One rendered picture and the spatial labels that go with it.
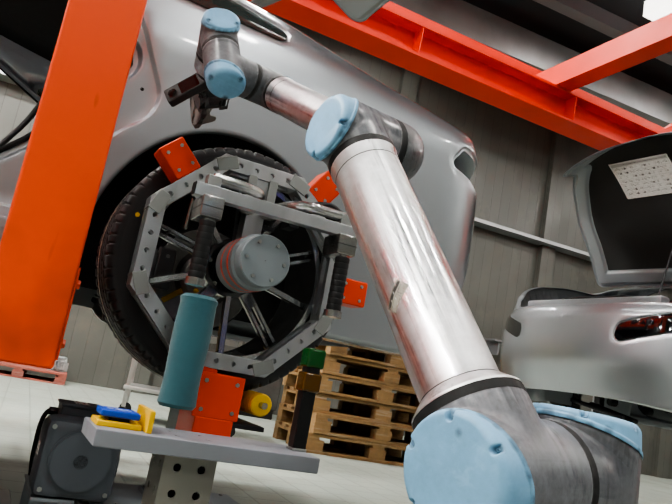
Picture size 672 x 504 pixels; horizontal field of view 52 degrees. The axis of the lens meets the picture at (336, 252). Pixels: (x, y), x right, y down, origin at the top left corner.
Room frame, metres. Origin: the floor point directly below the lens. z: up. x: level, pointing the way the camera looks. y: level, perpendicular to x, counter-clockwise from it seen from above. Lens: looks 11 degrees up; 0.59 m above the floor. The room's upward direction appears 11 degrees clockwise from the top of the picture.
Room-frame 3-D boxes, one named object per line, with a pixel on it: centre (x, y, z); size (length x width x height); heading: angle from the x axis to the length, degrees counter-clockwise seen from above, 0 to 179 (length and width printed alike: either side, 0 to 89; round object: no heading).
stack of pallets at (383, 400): (6.78, -0.53, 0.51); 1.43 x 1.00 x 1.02; 112
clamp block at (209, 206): (1.53, 0.30, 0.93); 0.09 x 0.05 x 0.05; 25
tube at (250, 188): (1.63, 0.27, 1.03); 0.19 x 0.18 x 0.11; 25
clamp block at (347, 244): (1.67, -0.01, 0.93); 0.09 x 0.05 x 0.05; 25
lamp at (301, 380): (1.47, 0.01, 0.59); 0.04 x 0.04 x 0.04; 25
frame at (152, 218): (1.78, 0.23, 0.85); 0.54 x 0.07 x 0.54; 115
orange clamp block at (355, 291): (1.92, -0.05, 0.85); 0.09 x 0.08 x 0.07; 115
